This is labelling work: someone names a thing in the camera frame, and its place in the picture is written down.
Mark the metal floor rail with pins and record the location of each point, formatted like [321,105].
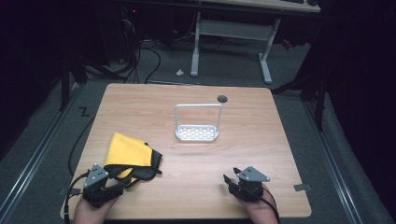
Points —
[333,165]
[34,158]

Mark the white towel rack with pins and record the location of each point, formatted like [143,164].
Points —
[196,133]

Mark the black round table grommet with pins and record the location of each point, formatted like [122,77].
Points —
[222,99]

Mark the grey tape strip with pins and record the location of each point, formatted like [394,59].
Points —
[302,187]

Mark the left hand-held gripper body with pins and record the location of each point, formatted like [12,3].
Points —
[95,177]

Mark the yellow cloth with black border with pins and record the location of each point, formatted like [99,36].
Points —
[127,152]

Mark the white frame desk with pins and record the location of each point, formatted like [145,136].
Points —
[233,29]

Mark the person's right hand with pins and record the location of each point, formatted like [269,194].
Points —
[261,211]

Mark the black computer mouse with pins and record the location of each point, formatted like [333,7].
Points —
[312,2]

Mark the black metal stand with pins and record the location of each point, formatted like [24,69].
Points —
[64,81]
[320,102]

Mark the person's left hand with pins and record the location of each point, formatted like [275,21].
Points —
[88,213]

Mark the white paper scrap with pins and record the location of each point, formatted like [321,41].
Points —
[180,72]

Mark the black keyboard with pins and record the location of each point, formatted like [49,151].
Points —
[292,1]

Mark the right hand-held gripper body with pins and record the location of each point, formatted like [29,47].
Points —
[250,183]

